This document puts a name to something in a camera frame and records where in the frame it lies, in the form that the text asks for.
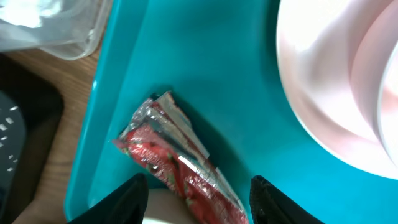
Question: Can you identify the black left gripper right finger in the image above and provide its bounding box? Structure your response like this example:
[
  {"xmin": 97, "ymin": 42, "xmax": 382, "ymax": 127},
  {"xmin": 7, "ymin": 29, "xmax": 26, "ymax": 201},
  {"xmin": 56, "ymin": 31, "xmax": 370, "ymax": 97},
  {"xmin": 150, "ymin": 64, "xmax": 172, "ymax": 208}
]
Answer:
[{"xmin": 250, "ymin": 175, "xmax": 323, "ymax": 224}]

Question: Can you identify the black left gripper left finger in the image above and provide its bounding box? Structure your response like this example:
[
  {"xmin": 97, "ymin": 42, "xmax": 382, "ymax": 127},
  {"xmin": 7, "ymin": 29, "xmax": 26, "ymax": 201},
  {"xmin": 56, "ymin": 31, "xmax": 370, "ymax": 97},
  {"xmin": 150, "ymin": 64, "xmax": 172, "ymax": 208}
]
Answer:
[{"xmin": 68, "ymin": 173, "xmax": 149, "ymax": 224}]

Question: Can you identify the small grey bowl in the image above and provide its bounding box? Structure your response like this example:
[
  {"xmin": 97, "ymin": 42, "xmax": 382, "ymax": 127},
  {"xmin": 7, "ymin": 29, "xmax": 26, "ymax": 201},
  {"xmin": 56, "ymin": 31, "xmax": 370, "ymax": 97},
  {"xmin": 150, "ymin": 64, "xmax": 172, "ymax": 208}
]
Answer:
[{"xmin": 142, "ymin": 189, "xmax": 198, "ymax": 224}]

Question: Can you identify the red snack wrapper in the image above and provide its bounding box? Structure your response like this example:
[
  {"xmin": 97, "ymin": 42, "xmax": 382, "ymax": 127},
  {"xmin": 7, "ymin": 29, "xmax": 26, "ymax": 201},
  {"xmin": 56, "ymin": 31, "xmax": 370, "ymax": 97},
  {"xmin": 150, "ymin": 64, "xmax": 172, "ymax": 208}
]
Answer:
[{"xmin": 114, "ymin": 91, "xmax": 249, "ymax": 224}]

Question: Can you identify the black tray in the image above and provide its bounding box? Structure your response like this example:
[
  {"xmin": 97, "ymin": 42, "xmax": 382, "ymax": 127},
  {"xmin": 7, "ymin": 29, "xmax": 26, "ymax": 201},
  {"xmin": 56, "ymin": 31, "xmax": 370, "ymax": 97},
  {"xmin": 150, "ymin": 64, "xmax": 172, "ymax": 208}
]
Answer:
[{"xmin": 1, "ymin": 55, "xmax": 63, "ymax": 223}]

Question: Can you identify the teal plastic tray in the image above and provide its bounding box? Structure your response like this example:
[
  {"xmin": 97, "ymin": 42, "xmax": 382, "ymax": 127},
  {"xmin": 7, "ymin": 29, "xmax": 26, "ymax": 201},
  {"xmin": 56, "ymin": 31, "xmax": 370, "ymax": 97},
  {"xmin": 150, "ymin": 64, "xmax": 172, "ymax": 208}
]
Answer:
[{"xmin": 64, "ymin": 1, "xmax": 397, "ymax": 223}]

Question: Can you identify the large pink plate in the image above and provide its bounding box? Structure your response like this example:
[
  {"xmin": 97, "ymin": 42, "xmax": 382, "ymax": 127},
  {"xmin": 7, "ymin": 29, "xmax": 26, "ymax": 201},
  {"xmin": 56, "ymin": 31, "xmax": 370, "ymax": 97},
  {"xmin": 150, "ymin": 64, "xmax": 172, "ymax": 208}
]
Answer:
[{"xmin": 276, "ymin": 0, "xmax": 397, "ymax": 179}]

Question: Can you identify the clear plastic bin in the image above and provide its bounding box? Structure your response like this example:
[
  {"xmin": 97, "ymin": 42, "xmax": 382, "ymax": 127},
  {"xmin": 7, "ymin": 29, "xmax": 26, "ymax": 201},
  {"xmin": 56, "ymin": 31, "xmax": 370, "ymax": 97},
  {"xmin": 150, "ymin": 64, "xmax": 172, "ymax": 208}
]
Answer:
[{"xmin": 1, "ymin": 0, "xmax": 113, "ymax": 60}]

